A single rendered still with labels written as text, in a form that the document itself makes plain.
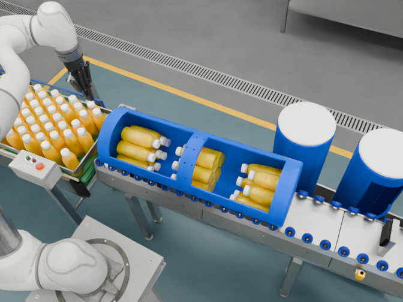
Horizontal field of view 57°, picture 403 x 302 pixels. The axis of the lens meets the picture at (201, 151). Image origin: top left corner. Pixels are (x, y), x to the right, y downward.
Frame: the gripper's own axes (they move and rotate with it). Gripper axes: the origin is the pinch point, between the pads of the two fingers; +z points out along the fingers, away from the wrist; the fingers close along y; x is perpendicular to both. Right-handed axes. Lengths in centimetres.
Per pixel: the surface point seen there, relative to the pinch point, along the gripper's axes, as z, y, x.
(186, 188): 27, 13, 50
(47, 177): 29.1, 30.3, -12.7
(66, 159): 31.8, 17.7, -12.6
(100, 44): 137, -164, -148
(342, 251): 40, 10, 117
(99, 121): 33.6, -9.4, -11.7
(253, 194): 25, 6, 77
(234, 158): 33, -13, 62
